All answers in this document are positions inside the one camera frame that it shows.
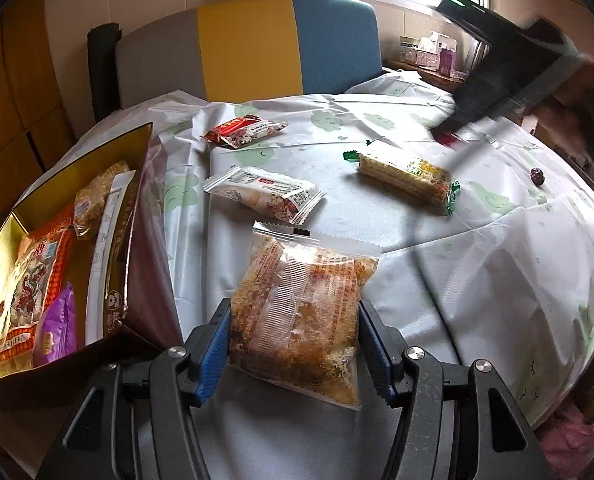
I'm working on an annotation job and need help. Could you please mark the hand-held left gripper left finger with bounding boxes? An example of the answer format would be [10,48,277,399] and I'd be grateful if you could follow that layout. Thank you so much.
[37,299,233,480]

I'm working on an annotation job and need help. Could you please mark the orange snack bag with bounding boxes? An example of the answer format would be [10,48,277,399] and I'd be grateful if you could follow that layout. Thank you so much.
[0,204,76,367]

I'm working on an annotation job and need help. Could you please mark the grey yellow blue sofa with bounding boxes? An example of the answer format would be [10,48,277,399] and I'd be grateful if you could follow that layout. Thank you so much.
[116,0,383,111]

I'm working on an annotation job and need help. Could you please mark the wooden cabinet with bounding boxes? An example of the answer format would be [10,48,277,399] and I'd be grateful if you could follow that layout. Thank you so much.
[0,0,78,221]

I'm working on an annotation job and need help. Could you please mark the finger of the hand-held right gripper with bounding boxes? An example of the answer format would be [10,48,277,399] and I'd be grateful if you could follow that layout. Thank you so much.
[429,104,499,143]

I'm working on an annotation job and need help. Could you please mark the black post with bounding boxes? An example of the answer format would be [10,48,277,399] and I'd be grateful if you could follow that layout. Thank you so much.
[87,22,122,123]

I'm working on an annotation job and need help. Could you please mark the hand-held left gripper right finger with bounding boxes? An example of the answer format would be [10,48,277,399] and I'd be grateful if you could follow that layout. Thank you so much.
[358,299,553,480]

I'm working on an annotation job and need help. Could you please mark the maroon gift box gold interior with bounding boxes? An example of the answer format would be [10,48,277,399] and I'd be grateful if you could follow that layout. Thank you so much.
[0,122,185,391]

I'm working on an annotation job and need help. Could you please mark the small sesame snack packet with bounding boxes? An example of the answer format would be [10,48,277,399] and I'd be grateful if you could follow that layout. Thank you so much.
[73,160,132,239]

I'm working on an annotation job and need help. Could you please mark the small white box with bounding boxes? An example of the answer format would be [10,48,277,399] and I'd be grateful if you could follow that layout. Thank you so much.
[427,31,455,53]

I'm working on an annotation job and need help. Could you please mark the dark pink cloth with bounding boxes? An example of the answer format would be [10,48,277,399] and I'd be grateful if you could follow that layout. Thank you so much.
[536,402,594,471]

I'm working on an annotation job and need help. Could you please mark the glittery tissue box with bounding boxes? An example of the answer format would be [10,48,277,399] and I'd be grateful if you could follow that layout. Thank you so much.
[399,37,440,68]

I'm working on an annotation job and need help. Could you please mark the clear sesame snack bag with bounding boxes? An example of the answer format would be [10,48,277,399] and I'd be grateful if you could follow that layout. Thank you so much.
[227,220,382,411]

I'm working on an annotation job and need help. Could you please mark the green cracker packet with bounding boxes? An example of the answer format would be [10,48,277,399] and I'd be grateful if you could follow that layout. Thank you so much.
[343,150,462,217]

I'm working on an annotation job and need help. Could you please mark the red and white snack packet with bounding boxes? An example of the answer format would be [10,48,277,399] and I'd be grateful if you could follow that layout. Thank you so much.
[199,116,289,150]

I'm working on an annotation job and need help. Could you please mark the long white snack packet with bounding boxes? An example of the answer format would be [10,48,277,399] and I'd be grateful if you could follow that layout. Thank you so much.
[84,170,138,348]

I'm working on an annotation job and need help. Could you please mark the wooden side table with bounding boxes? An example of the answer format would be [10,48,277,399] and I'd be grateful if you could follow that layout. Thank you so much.
[382,57,470,93]

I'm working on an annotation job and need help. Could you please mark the purple snack packet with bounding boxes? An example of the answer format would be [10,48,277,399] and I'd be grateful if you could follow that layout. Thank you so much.
[33,282,78,367]

